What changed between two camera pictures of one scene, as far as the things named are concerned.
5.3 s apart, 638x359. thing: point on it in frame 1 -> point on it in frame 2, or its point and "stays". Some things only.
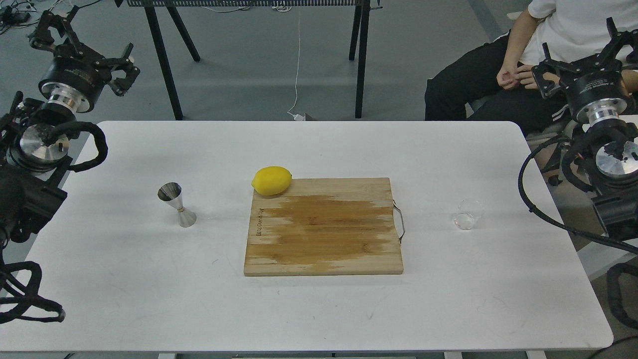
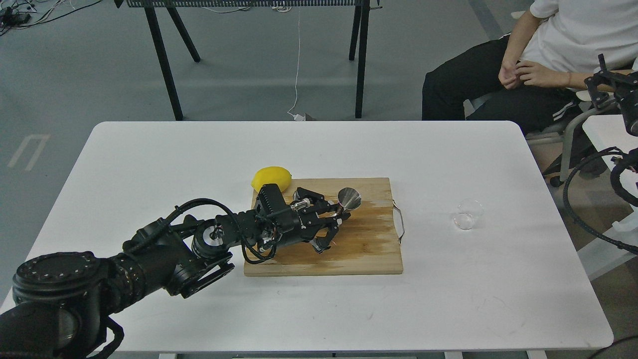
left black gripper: x=76 y=78 -> x=295 y=224
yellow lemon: x=271 y=180 stays
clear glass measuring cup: x=468 y=210 stays
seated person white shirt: x=495 y=82 stays
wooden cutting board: x=324 y=226 stays
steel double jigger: x=171 y=192 -> x=349 y=198
